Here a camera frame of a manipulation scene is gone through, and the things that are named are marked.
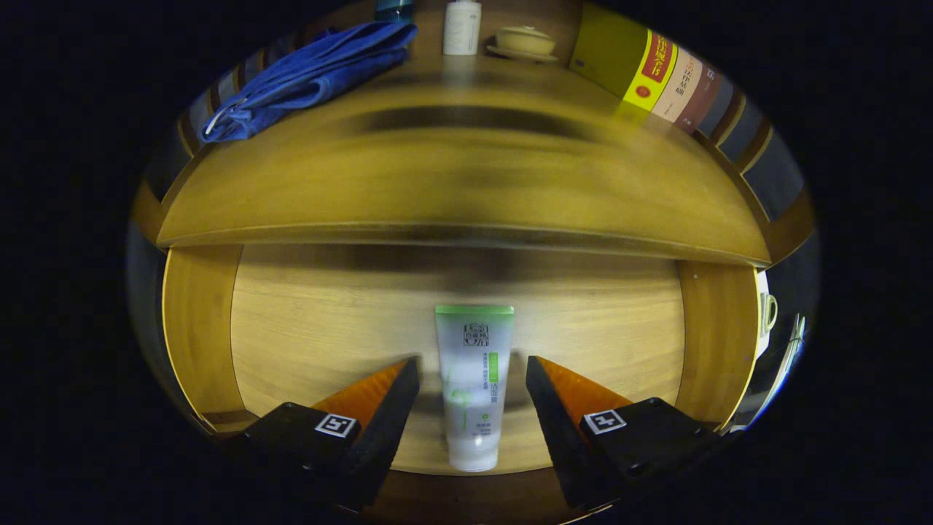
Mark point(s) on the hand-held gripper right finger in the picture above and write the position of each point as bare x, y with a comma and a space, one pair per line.
565, 437

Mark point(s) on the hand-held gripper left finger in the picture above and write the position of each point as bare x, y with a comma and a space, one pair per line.
383, 437

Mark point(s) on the white tube with green cap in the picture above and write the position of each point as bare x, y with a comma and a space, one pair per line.
474, 408

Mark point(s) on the wooden drawer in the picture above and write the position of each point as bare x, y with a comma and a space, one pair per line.
328, 328

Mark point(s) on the blue folded towel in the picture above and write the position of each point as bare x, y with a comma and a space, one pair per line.
313, 73

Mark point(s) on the yellow book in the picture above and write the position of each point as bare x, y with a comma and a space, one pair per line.
605, 51

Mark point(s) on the beige lidded teacup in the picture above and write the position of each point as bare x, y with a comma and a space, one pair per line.
523, 41

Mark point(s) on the white pump bottle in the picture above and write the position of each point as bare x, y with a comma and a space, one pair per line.
462, 29

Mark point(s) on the teal bottle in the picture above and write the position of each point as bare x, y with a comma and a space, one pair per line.
393, 9

